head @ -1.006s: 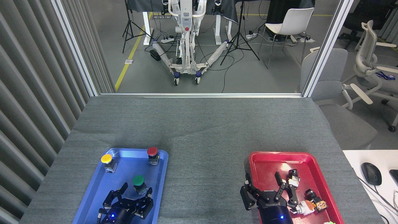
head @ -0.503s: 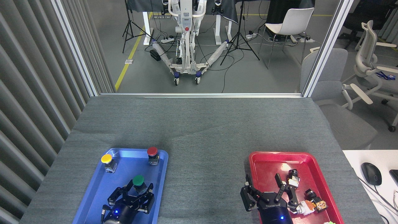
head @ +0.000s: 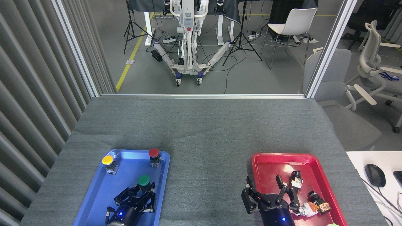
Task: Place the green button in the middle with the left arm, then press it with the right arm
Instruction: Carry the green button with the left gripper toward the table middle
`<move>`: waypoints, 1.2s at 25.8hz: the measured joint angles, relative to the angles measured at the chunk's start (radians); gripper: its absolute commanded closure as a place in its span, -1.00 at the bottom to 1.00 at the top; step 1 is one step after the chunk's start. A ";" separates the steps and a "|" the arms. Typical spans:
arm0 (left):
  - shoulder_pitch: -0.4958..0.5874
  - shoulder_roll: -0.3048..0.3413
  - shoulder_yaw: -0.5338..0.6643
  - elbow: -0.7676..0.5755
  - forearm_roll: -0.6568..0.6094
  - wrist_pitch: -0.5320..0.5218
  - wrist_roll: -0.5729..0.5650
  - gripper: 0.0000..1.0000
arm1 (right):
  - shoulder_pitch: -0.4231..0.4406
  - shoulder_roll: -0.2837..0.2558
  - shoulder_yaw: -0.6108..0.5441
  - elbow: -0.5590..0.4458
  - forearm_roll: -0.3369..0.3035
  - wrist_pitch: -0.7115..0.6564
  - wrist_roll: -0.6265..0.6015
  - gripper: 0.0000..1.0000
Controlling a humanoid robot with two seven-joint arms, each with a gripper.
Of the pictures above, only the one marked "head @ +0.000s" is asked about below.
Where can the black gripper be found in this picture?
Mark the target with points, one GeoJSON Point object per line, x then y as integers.
{"type": "Point", "coordinates": [125, 215]}
{"type": "Point", "coordinates": [276, 213]}

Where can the blue plastic tray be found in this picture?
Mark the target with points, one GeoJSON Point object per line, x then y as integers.
{"type": "Point", "coordinates": [125, 175]}

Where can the green push button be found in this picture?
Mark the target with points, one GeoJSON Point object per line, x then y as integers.
{"type": "Point", "coordinates": [143, 180]}

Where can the white and orange switch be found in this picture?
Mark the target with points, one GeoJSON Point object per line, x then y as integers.
{"type": "Point", "coordinates": [311, 208]}

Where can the grey upholstered office chair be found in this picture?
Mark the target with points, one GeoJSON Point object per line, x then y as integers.
{"type": "Point", "coordinates": [333, 81]}

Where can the white side table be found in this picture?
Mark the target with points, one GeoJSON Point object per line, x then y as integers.
{"type": "Point", "coordinates": [377, 201]}

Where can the yellow push button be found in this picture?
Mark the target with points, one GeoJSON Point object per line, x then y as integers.
{"type": "Point", "coordinates": [107, 160]}

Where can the red plastic tray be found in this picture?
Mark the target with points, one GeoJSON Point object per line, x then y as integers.
{"type": "Point", "coordinates": [273, 166]}

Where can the black flat device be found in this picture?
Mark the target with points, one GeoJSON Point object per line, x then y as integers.
{"type": "Point", "coordinates": [398, 177]}

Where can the black and silver selector switch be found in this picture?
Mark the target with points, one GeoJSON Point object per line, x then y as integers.
{"type": "Point", "coordinates": [296, 180]}

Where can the small black knob switch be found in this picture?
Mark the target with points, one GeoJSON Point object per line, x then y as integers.
{"type": "Point", "coordinates": [313, 196]}

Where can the white frame office chair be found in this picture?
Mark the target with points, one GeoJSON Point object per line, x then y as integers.
{"type": "Point", "coordinates": [370, 62]}

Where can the grey floor socket box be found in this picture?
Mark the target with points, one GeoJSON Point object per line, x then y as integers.
{"type": "Point", "coordinates": [130, 62]}

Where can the black computer mouse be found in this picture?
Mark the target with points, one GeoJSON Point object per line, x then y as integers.
{"type": "Point", "coordinates": [375, 175]}

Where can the silver frame crossbar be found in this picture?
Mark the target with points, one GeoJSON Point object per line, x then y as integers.
{"type": "Point", "coordinates": [201, 95]}

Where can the white stand on wheels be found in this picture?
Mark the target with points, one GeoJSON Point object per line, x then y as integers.
{"type": "Point", "coordinates": [187, 18]}

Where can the black tripod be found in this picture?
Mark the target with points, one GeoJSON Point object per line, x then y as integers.
{"type": "Point", "coordinates": [131, 23]}
{"type": "Point", "coordinates": [241, 37]}

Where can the white desk with black cloth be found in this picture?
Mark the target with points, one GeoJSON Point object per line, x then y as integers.
{"type": "Point", "coordinates": [226, 12]}

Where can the black office chair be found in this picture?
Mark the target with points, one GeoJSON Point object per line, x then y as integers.
{"type": "Point", "coordinates": [367, 15]}

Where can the white power strip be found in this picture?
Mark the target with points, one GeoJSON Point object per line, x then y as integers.
{"type": "Point", "coordinates": [253, 36]}
{"type": "Point", "coordinates": [169, 40]}
{"type": "Point", "coordinates": [307, 40]}

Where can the white plastic chair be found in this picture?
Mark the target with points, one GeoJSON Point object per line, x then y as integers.
{"type": "Point", "coordinates": [295, 20]}

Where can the red push button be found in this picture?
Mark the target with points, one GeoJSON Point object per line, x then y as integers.
{"type": "Point", "coordinates": [154, 153]}

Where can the silver frame post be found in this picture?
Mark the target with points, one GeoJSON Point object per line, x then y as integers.
{"type": "Point", "coordinates": [75, 50]}
{"type": "Point", "coordinates": [329, 50]}

